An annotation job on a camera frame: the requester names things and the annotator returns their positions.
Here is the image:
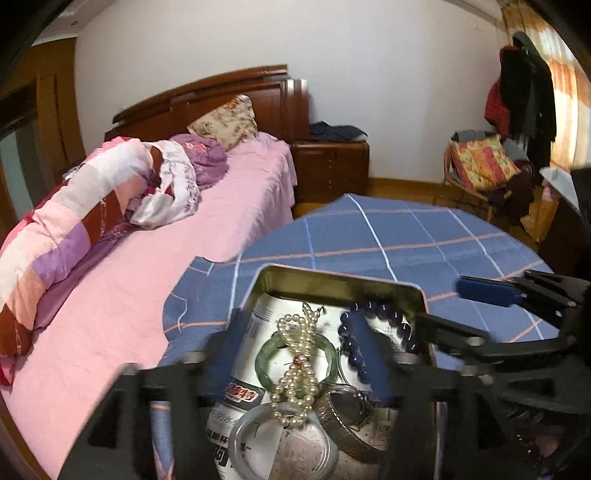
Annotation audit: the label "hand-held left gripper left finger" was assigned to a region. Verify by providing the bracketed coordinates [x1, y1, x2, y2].
[58, 308, 254, 480]

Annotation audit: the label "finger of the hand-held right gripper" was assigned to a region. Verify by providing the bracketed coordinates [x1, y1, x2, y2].
[456, 275, 580, 311]
[414, 311, 491, 366]

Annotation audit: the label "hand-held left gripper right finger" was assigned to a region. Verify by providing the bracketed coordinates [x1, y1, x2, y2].
[350, 314, 534, 480]

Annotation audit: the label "dark blue bead bracelet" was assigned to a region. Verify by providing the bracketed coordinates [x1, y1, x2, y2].
[338, 300, 424, 385]

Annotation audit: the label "green jade bangle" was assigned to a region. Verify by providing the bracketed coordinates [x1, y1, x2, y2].
[255, 329, 341, 403]

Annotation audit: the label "silver metal wristwatch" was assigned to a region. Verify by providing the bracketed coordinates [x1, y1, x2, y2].
[316, 385, 394, 465]

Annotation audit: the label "white pearl necklace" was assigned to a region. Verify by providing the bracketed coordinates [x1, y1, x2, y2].
[270, 302, 334, 428]

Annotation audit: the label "pale translucent jade bangle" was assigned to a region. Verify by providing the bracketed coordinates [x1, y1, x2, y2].
[228, 401, 339, 480]

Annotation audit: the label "rectangular metal tin box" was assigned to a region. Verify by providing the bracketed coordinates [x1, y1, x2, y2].
[203, 263, 438, 480]

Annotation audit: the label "printed paper tin lining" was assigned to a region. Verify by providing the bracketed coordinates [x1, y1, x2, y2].
[207, 293, 419, 480]

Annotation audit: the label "dark wooden desk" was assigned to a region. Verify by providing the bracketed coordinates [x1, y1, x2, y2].
[537, 166, 591, 278]

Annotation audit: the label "dark maroon clothes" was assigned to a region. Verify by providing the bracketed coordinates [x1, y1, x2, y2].
[488, 159, 537, 228]

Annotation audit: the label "blue checked tablecloth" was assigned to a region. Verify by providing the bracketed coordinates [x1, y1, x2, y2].
[148, 194, 562, 480]

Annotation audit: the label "rattan chair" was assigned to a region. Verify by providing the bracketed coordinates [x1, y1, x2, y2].
[442, 129, 537, 223]

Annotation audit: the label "pink bed sheet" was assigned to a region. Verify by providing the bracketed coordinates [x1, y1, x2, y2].
[0, 131, 299, 480]

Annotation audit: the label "colourful patterned cushion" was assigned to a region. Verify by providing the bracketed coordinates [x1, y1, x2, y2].
[450, 135, 522, 193]

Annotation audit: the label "white green desk cover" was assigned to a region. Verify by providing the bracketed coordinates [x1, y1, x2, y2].
[539, 165, 583, 214]

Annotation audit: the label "hanging red garment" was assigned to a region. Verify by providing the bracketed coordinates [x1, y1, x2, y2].
[483, 78, 509, 136]

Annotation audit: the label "wooden nightstand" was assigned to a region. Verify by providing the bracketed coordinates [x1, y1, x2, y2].
[291, 140, 371, 207]

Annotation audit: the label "hanging black coat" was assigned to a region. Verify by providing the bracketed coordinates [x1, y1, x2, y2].
[501, 32, 557, 172]

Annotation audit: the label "purple blanket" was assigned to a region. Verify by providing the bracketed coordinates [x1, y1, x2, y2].
[170, 133, 228, 188]

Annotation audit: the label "dark folded clothes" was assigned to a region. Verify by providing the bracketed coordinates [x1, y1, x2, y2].
[308, 121, 369, 143]

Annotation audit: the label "pink patchwork quilt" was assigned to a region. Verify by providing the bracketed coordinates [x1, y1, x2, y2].
[0, 136, 202, 387]

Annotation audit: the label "floral pillow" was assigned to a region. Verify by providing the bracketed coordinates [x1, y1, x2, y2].
[187, 95, 259, 151]

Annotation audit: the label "orange patterned curtain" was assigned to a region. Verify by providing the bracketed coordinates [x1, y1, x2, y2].
[501, 0, 591, 172]

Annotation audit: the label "wooden bed with headboard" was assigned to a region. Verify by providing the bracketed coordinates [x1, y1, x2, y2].
[0, 65, 311, 480]

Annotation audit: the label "wooden wardrobe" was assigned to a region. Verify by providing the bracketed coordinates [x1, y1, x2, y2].
[0, 37, 86, 241]

